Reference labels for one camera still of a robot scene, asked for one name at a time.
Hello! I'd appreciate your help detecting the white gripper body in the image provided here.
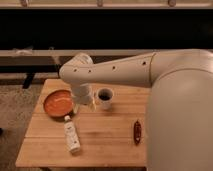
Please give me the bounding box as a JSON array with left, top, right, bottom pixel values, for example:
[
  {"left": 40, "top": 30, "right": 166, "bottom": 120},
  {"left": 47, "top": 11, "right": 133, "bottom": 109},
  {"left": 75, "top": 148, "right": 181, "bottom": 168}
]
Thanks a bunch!
[{"left": 71, "top": 84, "right": 93, "bottom": 105}]

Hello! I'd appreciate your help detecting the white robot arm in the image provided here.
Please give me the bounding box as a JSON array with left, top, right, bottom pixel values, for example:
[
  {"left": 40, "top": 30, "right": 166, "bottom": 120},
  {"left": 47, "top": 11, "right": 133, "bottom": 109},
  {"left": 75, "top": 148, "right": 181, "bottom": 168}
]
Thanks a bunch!
[{"left": 60, "top": 49, "right": 213, "bottom": 171}]

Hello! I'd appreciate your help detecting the orange ceramic bowl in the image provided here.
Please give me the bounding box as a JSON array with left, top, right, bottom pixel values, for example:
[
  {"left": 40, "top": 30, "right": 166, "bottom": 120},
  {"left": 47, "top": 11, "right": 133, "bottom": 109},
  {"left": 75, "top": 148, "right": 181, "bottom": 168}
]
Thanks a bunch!
[{"left": 43, "top": 89, "right": 74, "bottom": 118}]

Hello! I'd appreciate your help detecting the small beige sponge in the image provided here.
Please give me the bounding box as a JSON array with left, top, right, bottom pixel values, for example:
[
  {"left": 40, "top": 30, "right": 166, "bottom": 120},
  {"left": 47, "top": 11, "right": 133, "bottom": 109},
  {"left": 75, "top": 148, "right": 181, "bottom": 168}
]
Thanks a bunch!
[{"left": 89, "top": 103, "right": 97, "bottom": 111}]

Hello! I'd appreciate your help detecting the white cup with dark drink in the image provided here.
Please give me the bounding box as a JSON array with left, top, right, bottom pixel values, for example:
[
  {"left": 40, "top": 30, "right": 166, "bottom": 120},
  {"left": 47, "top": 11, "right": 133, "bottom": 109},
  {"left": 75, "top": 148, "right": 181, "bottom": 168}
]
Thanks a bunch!
[{"left": 96, "top": 88, "right": 114, "bottom": 110}]

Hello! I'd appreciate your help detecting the white plastic bottle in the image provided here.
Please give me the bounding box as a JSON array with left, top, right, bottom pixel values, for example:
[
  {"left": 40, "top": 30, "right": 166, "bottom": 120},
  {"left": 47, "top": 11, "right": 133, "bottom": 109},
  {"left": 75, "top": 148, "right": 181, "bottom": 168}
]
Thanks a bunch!
[{"left": 64, "top": 115, "right": 81, "bottom": 154}]

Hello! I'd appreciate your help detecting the wooden table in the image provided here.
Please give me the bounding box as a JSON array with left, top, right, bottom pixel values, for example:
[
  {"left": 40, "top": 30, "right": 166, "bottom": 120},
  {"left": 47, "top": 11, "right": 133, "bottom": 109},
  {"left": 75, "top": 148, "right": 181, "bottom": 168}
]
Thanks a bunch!
[{"left": 16, "top": 79, "right": 149, "bottom": 168}]

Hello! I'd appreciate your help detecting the white horizontal rail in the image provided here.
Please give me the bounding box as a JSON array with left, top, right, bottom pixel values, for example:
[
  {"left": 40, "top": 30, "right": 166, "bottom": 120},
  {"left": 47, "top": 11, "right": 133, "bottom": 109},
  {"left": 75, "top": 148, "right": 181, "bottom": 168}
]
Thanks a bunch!
[{"left": 0, "top": 49, "right": 151, "bottom": 63}]

